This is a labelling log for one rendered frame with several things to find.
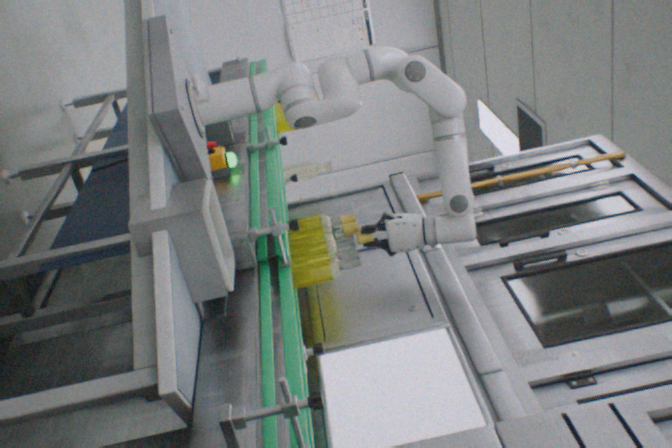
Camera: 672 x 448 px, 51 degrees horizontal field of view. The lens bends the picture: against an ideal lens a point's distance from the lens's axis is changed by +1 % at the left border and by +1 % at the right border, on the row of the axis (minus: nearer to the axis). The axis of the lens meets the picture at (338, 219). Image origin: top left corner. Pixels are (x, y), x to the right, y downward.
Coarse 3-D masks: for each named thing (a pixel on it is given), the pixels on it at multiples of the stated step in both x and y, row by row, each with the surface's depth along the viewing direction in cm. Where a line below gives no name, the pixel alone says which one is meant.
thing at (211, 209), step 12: (204, 192) 155; (204, 204) 147; (216, 204) 163; (204, 216) 147; (216, 216) 164; (216, 228) 166; (216, 240) 149; (228, 240) 168; (216, 252) 151; (228, 252) 169; (228, 264) 166; (228, 276) 161; (228, 288) 155
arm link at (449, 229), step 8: (472, 192) 186; (440, 216) 186; (448, 216) 185; (456, 216) 184; (464, 216) 184; (472, 216) 184; (440, 224) 184; (448, 224) 183; (456, 224) 183; (464, 224) 182; (472, 224) 182; (440, 232) 184; (448, 232) 183; (456, 232) 183; (464, 232) 182; (472, 232) 182; (440, 240) 185; (448, 240) 184; (456, 240) 184; (464, 240) 184; (472, 240) 184
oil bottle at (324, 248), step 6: (306, 246) 187; (312, 246) 186; (318, 246) 185; (324, 246) 185; (330, 246) 184; (294, 252) 185; (300, 252) 184; (306, 252) 184; (312, 252) 183; (318, 252) 183; (324, 252) 182; (330, 252) 183; (336, 252) 183; (294, 258) 182; (300, 258) 182
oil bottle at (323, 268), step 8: (320, 256) 181; (328, 256) 180; (336, 256) 180; (296, 264) 179; (304, 264) 179; (312, 264) 178; (320, 264) 177; (328, 264) 177; (336, 264) 178; (296, 272) 177; (304, 272) 177; (312, 272) 178; (320, 272) 178; (328, 272) 178; (336, 272) 179; (296, 280) 178; (304, 280) 178; (312, 280) 179; (320, 280) 179; (328, 280) 179; (296, 288) 179
